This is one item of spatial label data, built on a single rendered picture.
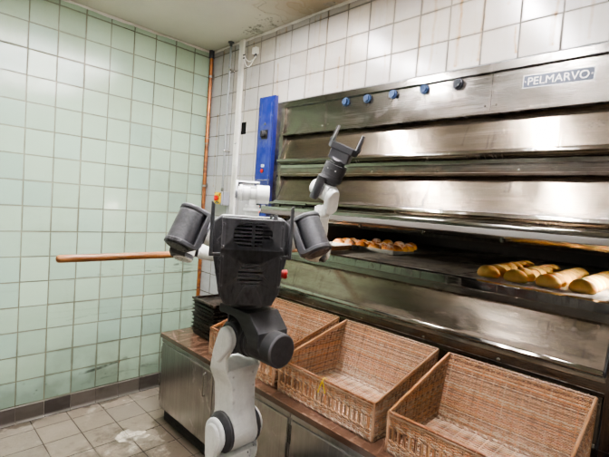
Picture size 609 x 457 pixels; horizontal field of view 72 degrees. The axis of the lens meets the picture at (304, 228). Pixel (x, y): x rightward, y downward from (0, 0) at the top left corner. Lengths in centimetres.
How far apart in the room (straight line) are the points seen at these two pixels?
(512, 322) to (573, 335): 21
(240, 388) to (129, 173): 197
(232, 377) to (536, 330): 118
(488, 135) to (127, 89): 233
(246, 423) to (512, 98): 164
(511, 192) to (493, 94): 43
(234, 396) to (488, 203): 127
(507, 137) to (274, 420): 158
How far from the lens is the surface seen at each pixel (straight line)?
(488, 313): 196
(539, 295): 187
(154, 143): 326
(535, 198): 187
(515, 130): 194
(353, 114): 239
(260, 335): 140
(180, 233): 145
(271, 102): 285
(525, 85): 198
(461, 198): 197
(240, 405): 164
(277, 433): 208
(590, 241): 167
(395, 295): 216
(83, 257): 180
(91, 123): 312
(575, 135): 186
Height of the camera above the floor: 144
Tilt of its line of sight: 3 degrees down
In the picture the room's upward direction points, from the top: 4 degrees clockwise
